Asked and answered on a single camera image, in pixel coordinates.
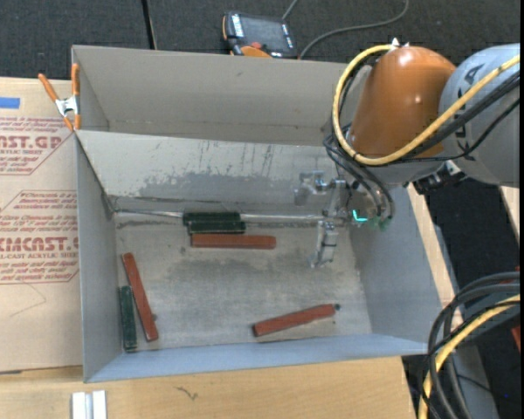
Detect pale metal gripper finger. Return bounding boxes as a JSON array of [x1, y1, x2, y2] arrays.
[[293, 170, 333, 207], [308, 219, 340, 270]]

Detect red-brown flat block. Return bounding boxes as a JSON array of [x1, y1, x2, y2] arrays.
[[190, 234, 278, 251], [121, 251, 160, 343], [251, 303, 341, 339]]

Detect dark green flat block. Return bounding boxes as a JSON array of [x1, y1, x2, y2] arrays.
[[118, 285, 139, 353], [187, 221, 247, 236], [182, 211, 242, 226]]

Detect brown cardboard board, red print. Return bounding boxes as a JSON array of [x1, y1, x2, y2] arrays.
[[0, 74, 85, 375]]

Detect black cylinder on white bracket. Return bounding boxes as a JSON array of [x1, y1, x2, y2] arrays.
[[412, 161, 466, 196]]

